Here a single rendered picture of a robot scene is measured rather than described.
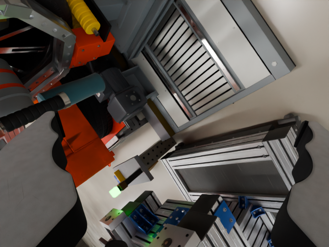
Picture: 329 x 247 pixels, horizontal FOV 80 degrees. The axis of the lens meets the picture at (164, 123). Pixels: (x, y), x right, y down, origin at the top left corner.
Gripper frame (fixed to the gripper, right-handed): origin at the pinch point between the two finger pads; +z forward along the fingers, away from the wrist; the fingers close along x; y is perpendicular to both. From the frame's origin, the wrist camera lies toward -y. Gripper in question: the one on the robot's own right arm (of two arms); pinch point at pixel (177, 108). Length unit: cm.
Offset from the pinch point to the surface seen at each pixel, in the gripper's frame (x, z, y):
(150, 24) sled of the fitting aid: -13, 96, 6
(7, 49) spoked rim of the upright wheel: -57, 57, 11
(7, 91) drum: -46, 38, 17
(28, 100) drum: -43, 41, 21
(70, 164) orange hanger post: -51, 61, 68
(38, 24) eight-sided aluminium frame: -37, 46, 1
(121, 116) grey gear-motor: -28, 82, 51
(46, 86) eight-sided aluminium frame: -53, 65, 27
